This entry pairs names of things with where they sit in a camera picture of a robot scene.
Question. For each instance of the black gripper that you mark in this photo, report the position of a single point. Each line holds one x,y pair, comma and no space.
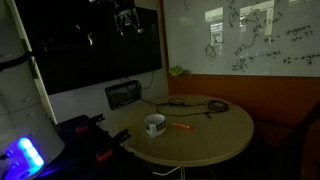
126,11

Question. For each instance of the orange marker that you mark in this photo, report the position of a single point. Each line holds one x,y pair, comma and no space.
182,126

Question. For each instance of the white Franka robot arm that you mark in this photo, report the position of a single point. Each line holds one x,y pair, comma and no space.
20,110

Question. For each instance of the white mug with dark band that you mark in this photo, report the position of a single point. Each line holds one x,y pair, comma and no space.
155,126

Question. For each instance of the green whiteboard eraser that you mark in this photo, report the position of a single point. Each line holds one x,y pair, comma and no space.
176,70

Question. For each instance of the whiteboard with writing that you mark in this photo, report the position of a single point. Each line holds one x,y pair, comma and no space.
253,43

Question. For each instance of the black robot cart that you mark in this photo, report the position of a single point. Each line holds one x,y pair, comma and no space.
80,150

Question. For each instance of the metal table leg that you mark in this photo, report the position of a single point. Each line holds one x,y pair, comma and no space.
182,173

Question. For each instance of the orange bench seat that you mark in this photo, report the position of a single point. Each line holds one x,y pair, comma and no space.
271,133

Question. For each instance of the black wall television screen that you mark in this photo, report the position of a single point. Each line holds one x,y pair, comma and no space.
83,60

